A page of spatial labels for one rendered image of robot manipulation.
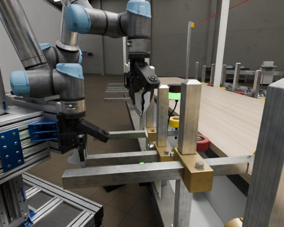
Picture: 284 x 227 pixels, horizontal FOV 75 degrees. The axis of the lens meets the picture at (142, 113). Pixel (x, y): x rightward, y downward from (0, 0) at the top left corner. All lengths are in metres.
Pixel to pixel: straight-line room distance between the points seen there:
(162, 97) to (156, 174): 0.32
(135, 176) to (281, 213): 0.26
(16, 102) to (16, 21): 0.59
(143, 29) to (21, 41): 0.39
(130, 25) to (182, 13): 12.96
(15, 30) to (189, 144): 0.62
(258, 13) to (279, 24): 1.20
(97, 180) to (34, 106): 0.75
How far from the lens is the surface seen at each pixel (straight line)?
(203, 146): 0.71
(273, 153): 0.23
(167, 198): 0.76
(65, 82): 0.59
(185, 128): 0.44
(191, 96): 0.42
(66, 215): 1.47
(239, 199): 0.71
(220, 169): 0.48
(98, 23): 0.64
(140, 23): 0.62
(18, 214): 1.34
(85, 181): 0.43
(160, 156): 0.66
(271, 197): 0.24
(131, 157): 0.68
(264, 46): 12.79
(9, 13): 0.75
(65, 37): 1.08
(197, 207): 0.87
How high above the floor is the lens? 1.19
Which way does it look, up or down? 16 degrees down
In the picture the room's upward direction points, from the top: straight up
